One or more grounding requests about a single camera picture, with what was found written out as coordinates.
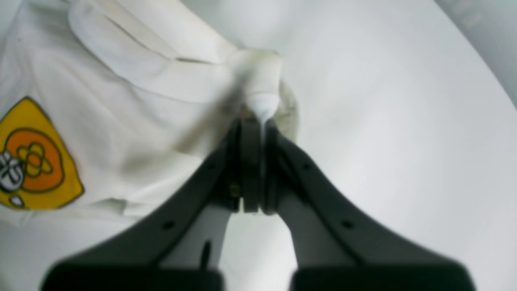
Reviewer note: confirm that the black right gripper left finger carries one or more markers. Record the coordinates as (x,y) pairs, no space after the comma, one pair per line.
(178,246)

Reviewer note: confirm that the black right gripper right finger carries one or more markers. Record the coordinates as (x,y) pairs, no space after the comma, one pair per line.
(337,246)

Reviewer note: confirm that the white T-shirt with yellow logo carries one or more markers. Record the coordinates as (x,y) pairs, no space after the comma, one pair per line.
(107,106)

